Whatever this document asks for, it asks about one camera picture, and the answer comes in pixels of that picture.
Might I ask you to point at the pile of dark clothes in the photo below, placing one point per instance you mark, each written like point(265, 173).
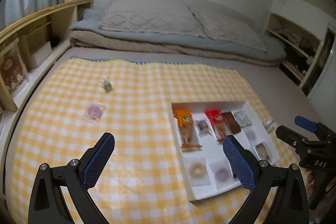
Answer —
point(296, 61)

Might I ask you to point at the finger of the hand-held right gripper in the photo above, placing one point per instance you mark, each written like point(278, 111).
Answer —
point(304, 121)
point(288, 134)

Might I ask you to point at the person's right hand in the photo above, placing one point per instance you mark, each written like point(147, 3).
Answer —
point(310, 182)

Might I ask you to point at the orange snack packet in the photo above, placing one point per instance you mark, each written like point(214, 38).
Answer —
point(185, 124)

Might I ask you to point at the white wall shelf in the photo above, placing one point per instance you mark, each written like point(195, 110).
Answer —
point(315, 56)

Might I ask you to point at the beige textured pillow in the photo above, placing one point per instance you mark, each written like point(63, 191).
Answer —
point(147, 16)
point(231, 29)

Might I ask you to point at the green white wrapped candy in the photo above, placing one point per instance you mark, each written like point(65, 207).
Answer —
point(106, 85)

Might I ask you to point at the small clear snack packet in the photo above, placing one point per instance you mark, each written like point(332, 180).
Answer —
point(202, 125)
point(242, 118)

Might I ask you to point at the frosted packet beige donut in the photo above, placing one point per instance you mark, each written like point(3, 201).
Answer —
point(196, 169)

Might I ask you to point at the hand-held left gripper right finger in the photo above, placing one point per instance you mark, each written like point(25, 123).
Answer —
point(237, 161)

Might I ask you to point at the framed picture on shelf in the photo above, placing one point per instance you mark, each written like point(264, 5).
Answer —
point(10, 69)

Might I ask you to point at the frosted packet pink donut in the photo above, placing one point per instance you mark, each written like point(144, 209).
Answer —
point(94, 112)

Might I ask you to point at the pile of light clothes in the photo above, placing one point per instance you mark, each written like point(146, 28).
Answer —
point(288, 35)

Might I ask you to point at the brown snack packet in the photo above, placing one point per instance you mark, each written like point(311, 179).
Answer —
point(232, 123)

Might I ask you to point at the wooden bedside shelf unit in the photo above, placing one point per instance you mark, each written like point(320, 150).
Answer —
point(39, 14)

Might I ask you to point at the frosted packet purple donut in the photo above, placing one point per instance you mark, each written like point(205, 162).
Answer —
point(220, 174)
point(251, 135)

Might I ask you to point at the white storage box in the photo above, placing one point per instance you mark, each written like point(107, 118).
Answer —
point(42, 54)

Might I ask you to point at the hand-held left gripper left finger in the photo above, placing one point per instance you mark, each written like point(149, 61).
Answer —
point(98, 158)

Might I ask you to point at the yellow checked mat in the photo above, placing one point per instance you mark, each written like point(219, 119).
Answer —
point(131, 108)

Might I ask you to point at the clear wrapper right of box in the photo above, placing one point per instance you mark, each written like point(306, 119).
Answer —
point(269, 125)

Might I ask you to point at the red snack packet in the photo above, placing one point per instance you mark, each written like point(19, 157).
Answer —
point(216, 121)

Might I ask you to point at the white cardboard box tray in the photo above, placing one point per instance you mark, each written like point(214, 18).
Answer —
point(207, 148)

